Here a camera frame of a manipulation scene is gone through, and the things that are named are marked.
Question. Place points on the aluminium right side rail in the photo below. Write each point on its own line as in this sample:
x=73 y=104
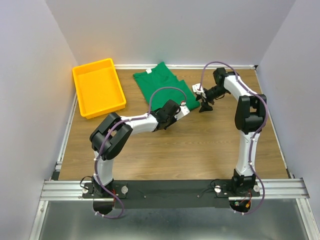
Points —
x=289 y=174

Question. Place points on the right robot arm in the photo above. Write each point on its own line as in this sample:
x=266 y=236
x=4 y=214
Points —
x=250 y=118

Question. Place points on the aluminium rail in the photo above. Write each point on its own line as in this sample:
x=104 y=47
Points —
x=61 y=154
x=289 y=174
x=274 y=189

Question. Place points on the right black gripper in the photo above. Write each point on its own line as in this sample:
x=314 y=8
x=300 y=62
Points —
x=205 y=107

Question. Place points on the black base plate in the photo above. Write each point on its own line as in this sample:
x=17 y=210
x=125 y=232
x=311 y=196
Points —
x=169 y=194

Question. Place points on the aluminium front rail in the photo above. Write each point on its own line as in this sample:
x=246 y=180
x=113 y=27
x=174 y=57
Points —
x=274 y=189

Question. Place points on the yellow plastic tray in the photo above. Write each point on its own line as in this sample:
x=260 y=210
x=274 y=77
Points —
x=98 y=88

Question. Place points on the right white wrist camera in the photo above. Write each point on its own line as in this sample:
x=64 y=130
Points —
x=198 y=90

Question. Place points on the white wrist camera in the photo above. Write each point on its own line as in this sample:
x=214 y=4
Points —
x=182 y=111
x=198 y=90

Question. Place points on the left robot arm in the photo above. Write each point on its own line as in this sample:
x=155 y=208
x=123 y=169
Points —
x=110 y=137

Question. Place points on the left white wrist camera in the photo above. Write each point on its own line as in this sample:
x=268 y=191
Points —
x=182 y=111

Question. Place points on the aluminium left side rail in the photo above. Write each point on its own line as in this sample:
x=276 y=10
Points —
x=61 y=154

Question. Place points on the green t shirt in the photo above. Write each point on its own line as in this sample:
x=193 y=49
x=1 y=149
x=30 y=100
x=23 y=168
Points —
x=159 y=84

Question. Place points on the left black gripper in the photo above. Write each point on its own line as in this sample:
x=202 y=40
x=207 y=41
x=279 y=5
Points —
x=173 y=120

